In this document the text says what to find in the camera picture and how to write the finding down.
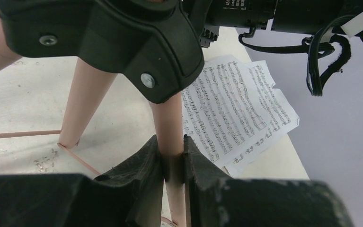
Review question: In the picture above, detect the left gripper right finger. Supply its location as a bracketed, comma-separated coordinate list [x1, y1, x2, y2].
[184, 136, 353, 227]

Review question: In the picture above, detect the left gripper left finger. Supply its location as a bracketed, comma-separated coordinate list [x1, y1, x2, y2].
[0, 136, 163, 227]

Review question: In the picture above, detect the sheet music page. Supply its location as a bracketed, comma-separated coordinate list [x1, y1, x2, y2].
[181, 54, 282, 170]
[225, 60, 300, 177]

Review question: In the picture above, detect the pink folding music stand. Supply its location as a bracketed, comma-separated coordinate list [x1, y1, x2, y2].
[0, 0, 206, 227]

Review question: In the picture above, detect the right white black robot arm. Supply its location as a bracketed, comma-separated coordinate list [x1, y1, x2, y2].
[182, 0, 363, 96]

